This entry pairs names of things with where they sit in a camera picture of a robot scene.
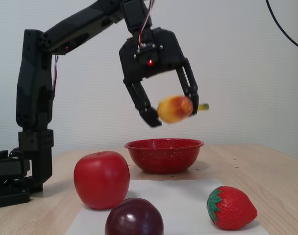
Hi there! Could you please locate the black hanging cable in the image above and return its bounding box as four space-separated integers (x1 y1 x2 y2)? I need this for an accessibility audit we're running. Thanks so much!
265 0 298 52

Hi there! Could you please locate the yellow toy banana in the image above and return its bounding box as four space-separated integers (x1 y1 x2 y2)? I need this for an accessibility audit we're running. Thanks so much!
156 94 210 124

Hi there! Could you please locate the white paper sheet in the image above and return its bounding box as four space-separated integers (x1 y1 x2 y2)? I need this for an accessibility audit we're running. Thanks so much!
64 179 270 235

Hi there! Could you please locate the dark purple toy plum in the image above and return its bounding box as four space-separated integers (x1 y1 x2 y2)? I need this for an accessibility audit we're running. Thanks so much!
104 197 164 235

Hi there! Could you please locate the red toy strawberry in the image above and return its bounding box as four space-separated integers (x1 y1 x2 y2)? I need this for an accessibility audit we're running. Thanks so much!
206 185 258 231

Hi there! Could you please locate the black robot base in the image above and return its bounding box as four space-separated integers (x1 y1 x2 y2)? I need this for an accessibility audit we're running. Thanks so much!
0 149 32 209

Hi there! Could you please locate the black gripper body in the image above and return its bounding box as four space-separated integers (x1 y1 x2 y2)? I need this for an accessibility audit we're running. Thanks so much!
118 26 189 83

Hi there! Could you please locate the red speckled enamel bowl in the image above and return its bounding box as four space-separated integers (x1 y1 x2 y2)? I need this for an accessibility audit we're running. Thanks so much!
124 138 204 175

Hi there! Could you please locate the red toy apple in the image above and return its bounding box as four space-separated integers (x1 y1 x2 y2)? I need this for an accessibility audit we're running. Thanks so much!
73 151 131 210

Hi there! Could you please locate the red white gripper servo wire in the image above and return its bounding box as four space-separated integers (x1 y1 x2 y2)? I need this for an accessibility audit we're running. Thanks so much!
136 0 157 48

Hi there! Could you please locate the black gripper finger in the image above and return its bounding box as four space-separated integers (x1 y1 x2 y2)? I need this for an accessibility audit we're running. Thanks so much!
123 78 163 128
175 58 200 116

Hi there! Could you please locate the red white shoulder servo wire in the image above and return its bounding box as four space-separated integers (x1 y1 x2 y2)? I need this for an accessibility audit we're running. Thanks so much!
52 55 59 98

